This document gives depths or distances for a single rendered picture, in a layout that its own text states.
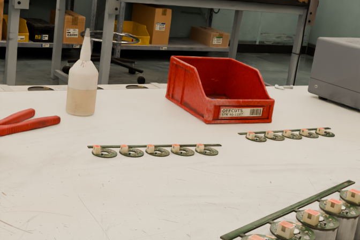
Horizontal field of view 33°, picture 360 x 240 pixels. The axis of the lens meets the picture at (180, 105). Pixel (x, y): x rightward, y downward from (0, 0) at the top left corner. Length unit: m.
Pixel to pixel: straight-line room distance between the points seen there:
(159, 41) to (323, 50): 4.17
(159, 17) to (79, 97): 4.36
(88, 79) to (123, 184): 0.20
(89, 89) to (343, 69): 0.41
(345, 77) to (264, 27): 5.38
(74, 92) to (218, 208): 0.26
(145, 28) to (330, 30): 2.27
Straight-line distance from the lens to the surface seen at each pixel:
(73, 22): 4.66
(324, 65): 0.97
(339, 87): 0.96
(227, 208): 0.52
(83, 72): 0.70
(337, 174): 0.65
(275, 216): 0.36
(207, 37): 5.39
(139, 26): 5.16
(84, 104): 0.71
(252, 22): 6.19
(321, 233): 0.36
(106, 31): 2.97
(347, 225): 0.39
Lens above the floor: 0.95
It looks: 15 degrees down
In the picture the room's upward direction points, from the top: 8 degrees clockwise
